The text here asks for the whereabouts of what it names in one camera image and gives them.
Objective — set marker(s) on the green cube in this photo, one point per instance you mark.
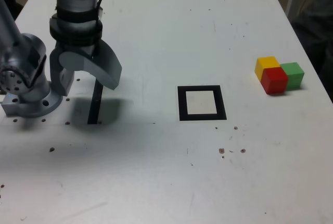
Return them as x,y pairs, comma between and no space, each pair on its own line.
295,74

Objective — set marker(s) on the red cube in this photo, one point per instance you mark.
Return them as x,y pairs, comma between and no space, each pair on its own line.
274,80

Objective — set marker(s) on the black tape strip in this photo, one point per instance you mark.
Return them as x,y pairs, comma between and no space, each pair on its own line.
93,109

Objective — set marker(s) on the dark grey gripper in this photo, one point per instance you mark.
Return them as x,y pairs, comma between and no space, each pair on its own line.
78,48

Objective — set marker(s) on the yellow cube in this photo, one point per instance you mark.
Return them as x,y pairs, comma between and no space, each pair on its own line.
265,62

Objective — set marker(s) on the black tape square outline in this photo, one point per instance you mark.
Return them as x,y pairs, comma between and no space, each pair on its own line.
182,104

